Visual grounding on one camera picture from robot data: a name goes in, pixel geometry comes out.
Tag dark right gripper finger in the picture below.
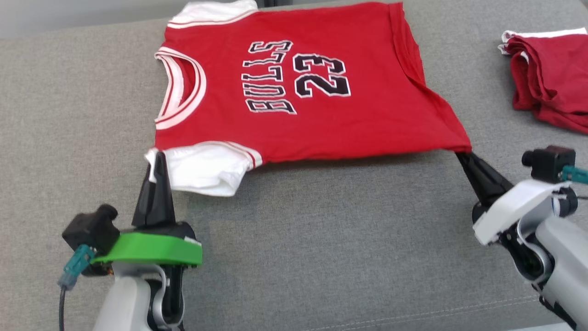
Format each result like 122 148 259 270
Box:
464 153 514 197
456 153 494 207

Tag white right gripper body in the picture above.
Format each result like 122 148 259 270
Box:
472 179 572 246

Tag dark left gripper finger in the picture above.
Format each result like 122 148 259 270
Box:
132 154 159 227
157 151 177 226

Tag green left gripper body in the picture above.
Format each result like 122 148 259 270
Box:
91 221 203 267

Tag red shorts with white trim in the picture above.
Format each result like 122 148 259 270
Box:
498 28 588 135

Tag red Bulls 23 jersey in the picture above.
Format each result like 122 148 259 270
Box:
145 0 473 197

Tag teal left cable connector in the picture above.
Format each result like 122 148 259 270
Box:
58 245 96 290

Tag teal cable connector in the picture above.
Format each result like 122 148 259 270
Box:
561 165 588 185
58 245 96 290

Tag teal right cable connector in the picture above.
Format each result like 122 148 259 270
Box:
561 165 588 185

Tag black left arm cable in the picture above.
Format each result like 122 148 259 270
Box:
58 287 67 331

